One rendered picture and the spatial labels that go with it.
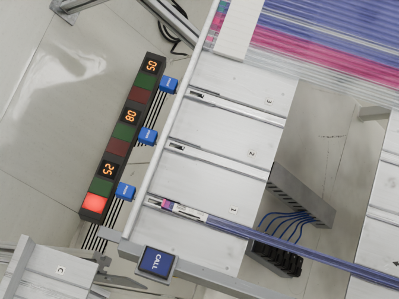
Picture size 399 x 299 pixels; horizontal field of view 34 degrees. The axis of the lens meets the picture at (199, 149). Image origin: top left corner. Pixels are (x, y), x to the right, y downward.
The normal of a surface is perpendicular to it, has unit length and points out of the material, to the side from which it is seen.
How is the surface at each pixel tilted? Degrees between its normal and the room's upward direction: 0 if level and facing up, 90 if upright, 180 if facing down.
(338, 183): 0
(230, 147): 44
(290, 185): 0
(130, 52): 0
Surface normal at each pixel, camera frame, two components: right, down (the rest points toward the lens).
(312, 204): 0.69, -0.05
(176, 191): 0.05, -0.37
